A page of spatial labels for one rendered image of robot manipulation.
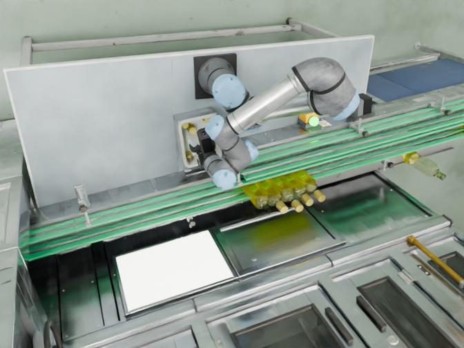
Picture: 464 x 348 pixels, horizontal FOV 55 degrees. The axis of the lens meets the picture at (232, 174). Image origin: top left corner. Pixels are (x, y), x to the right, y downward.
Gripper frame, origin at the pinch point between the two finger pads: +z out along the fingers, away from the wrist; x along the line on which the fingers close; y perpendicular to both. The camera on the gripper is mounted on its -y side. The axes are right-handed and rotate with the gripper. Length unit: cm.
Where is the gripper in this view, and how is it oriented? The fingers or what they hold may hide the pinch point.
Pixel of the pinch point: (196, 137)
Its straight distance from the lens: 186.1
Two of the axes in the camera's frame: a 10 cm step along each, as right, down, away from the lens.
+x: 9.3, -2.8, 2.4
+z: -3.5, -4.6, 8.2
